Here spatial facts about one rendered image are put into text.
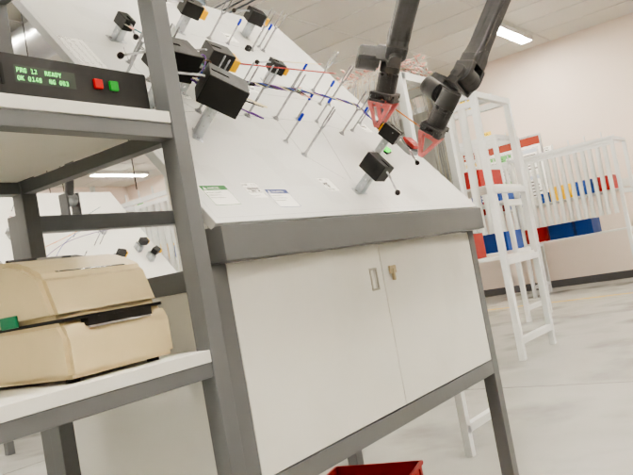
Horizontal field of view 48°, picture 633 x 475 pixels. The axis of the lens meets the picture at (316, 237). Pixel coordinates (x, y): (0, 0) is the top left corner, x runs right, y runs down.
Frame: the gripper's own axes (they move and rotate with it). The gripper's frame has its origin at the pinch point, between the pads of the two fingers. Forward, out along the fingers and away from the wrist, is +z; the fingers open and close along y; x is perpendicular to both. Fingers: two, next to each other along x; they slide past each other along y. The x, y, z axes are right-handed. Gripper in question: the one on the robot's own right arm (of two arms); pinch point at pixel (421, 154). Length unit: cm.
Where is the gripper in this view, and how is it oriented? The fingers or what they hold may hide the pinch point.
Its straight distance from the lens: 209.2
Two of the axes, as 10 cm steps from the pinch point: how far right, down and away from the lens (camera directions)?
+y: -4.0, 2.4, -8.9
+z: -3.7, 8.4, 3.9
